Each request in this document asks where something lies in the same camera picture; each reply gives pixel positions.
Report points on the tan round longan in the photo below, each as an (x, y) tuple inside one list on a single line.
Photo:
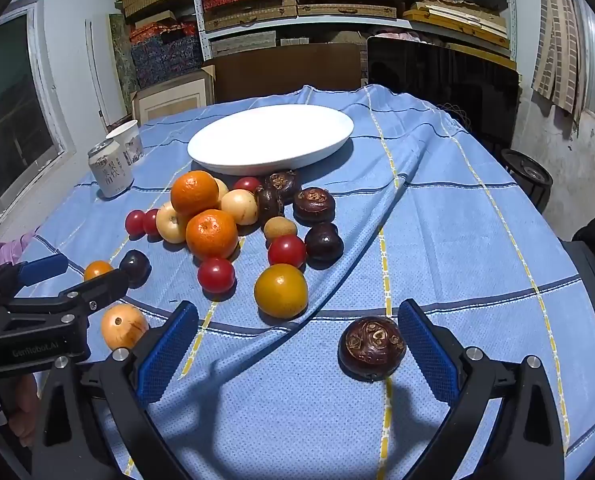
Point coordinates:
[(280, 228)]

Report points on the brown board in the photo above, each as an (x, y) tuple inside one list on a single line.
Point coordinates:
[(287, 72)]

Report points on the white paper cup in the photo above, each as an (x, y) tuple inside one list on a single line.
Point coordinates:
[(130, 142)]

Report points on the stack of yellow flat boxes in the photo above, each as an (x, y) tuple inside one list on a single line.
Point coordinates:
[(457, 20)]

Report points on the white drink can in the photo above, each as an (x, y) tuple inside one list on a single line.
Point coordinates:
[(109, 172)]

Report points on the person's left hand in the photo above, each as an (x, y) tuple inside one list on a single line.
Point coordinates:
[(24, 410)]

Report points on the pale yellow apple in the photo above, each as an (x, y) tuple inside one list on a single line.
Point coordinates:
[(242, 206), (170, 225), (222, 190)]

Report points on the black screen panel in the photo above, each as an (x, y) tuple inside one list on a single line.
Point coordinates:
[(442, 85)]

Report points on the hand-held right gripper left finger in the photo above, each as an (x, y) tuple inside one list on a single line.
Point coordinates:
[(170, 355)]

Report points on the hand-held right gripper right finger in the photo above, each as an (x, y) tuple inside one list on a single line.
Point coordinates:
[(427, 355)]

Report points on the grey woven box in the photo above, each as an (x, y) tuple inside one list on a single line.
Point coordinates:
[(242, 44)]

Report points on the green patterned panel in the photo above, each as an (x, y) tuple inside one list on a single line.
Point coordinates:
[(122, 55)]

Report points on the white oval plate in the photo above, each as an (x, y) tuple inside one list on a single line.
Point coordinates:
[(270, 135)]

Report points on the purple garment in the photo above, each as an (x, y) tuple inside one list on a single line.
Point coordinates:
[(2, 255)]

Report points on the white leaning panel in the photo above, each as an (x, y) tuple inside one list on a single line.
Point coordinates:
[(102, 70)]

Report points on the orange mandarin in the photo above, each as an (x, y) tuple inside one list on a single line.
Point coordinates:
[(195, 192), (212, 234)]

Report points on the white metal shelf rack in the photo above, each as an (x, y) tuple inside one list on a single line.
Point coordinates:
[(352, 22)]

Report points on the large yellow tomato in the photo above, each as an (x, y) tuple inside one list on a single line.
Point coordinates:
[(281, 291)]

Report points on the blue checked tablecloth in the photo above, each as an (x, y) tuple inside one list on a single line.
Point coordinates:
[(452, 240)]

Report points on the black round stool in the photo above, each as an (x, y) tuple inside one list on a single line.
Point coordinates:
[(527, 175)]

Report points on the dark window with white frame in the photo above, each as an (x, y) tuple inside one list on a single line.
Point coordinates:
[(12, 100)]

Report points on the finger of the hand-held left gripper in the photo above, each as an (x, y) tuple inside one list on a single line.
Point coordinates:
[(42, 267), (102, 287)]

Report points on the blue patterned fabric boxes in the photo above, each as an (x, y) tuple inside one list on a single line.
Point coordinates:
[(167, 57)]

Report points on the brick print curtain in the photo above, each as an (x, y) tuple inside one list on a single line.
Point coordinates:
[(557, 35)]

